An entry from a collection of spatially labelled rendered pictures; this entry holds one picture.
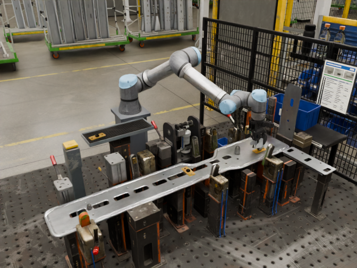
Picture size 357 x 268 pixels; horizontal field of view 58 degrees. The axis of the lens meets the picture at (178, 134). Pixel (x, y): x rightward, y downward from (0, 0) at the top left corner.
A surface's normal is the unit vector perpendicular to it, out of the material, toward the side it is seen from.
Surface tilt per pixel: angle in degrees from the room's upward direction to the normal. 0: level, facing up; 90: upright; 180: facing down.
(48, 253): 0
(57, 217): 0
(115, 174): 90
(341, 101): 90
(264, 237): 0
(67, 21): 86
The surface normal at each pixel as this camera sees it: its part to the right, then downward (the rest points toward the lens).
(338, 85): -0.84, 0.26
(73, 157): 0.55, 0.39
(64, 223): 0.00, -0.89
